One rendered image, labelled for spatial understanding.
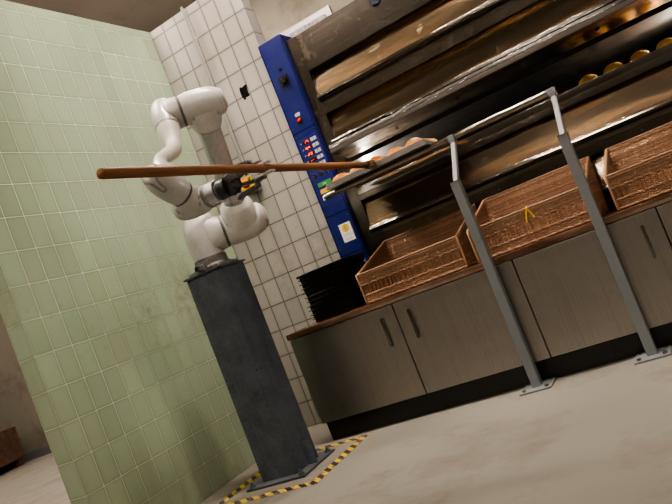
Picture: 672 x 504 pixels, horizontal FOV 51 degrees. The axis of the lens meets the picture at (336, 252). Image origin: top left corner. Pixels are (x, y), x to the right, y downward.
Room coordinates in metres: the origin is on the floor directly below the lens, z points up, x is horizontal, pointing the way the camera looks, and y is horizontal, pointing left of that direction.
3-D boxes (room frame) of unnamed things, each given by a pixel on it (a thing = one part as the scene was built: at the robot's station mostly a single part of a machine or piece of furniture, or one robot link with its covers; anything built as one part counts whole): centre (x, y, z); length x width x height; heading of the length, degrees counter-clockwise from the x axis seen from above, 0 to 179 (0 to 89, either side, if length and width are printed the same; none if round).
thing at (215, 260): (3.31, 0.57, 1.03); 0.22 x 0.18 x 0.06; 155
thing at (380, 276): (3.53, -0.39, 0.72); 0.56 x 0.49 x 0.28; 62
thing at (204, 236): (3.33, 0.55, 1.17); 0.18 x 0.16 x 0.22; 99
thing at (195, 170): (2.53, 0.10, 1.19); 1.71 x 0.03 x 0.03; 154
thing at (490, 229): (3.27, -0.92, 0.72); 0.56 x 0.49 x 0.28; 63
